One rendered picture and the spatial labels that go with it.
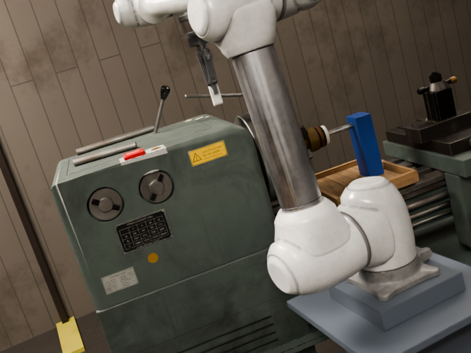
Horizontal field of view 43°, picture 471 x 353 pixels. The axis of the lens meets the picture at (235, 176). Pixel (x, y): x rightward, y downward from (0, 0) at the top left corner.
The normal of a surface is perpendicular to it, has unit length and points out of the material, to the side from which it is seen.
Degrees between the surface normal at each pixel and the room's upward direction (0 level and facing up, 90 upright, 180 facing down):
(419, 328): 0
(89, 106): 90
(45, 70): 90
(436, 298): 90
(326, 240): 81
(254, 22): 91
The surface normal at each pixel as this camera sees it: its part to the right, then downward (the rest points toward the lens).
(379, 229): 0.36, -0.04
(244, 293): 0.25, 0.18
